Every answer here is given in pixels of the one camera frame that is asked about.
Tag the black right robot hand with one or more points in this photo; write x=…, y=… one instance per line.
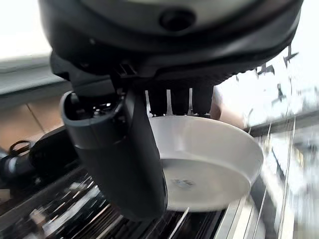
x=119, y=139

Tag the white plate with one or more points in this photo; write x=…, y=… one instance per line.
x=211, y=169

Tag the dishwasher rack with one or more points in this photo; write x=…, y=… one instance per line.
x=82, y=214

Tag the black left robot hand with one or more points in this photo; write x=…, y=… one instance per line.
x=27, y=155

